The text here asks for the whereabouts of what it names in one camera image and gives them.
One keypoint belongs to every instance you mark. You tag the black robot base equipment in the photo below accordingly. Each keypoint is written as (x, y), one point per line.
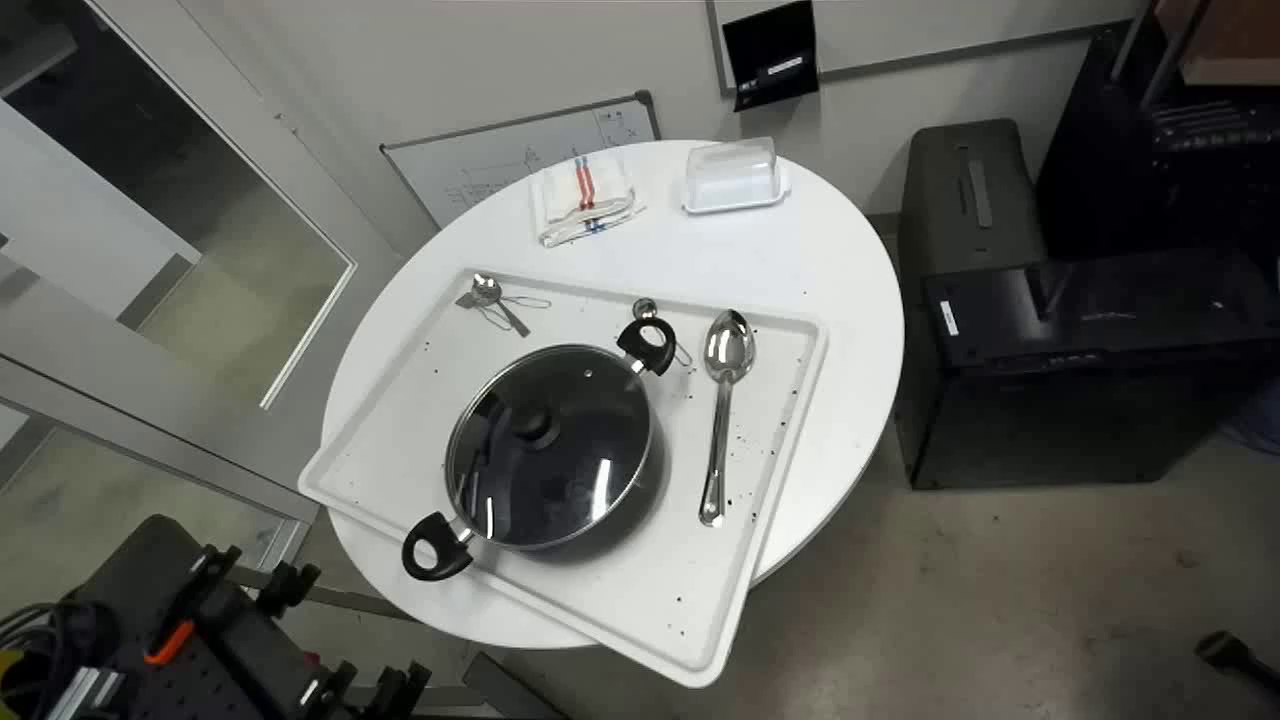
(165, 634)

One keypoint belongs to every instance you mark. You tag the large steel serving spoon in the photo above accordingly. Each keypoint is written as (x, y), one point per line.
(730, 352)

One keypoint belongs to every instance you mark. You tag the small steel spoon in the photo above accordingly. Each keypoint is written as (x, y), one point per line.
(491, 289)

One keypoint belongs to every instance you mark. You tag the folded striped white cloth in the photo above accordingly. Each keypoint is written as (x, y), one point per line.
(580, 199)

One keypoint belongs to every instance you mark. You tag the white round table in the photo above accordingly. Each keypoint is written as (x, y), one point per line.
(814, 251)

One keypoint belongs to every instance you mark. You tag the clear plastic butter dish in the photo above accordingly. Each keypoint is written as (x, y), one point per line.
(732, 177)

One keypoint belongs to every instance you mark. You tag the white plastic tray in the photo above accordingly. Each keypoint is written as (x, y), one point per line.
(560, 471)

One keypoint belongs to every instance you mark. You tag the black box cabinet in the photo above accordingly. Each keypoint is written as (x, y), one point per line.
(1029, 368)

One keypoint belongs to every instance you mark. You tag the black shelf unit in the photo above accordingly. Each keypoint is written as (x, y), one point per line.
(1144, 160)

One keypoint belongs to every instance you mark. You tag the whiteboard leaning on wall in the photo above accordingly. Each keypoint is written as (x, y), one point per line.
(458, 171)

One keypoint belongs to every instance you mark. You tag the black wall device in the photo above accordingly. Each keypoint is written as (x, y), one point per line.
(775, 54)

